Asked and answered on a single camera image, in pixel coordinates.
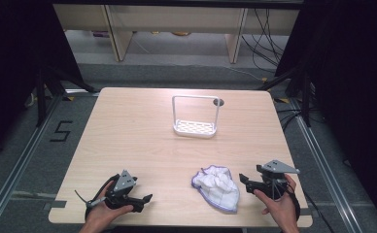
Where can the person's right hand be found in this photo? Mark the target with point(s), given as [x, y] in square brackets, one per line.
[282, 210]

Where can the black metal stand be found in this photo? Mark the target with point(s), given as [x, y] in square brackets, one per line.
[41, 97]
[306, 103]

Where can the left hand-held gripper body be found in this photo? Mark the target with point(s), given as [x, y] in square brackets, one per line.
[121, 183]

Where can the aluminium floor rail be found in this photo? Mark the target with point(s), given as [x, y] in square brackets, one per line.
[325, 181]
[15, 171]

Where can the dark curtain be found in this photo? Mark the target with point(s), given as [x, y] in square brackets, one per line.
[355, 64]
[8, 48]

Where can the purple object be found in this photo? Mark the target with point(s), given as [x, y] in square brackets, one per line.
[99, 33]

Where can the black frame bar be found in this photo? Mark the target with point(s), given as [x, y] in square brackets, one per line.
[177, 2]

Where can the yellow object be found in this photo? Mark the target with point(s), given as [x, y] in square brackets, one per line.
[180, 33]

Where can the grey table grommet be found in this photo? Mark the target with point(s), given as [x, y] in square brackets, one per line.
[220, 102]

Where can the person's left hand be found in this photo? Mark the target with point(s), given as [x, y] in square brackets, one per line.
[100, 213]

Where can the beige wooden desk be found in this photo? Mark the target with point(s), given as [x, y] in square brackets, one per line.
[177, 19]

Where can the yellow black floor tape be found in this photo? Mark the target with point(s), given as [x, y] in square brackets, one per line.
[282, 100]
[68, 98]

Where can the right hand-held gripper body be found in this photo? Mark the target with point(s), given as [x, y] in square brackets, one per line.
[279, 167]

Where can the white cloth with purple edge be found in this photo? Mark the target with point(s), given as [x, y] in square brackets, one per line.
[217, 187]

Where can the grey floor tape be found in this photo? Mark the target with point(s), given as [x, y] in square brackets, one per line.
[55, 204]

